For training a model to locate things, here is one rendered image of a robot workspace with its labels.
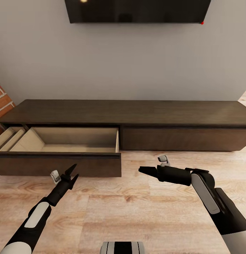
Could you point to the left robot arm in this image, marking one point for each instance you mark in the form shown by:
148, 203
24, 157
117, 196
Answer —
26, 237

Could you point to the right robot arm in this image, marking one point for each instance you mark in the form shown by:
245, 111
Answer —
229, 221

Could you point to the robot trunk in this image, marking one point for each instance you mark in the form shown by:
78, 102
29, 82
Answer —
123, 248

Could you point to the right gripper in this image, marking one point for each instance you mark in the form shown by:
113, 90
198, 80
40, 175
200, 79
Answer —
166, 173

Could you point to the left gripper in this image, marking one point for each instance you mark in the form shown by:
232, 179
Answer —
66, 182

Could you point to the cabinet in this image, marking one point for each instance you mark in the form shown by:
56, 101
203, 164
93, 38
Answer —
46, 135

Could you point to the wall mounted tv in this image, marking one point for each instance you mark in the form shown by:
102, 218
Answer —
136, 11

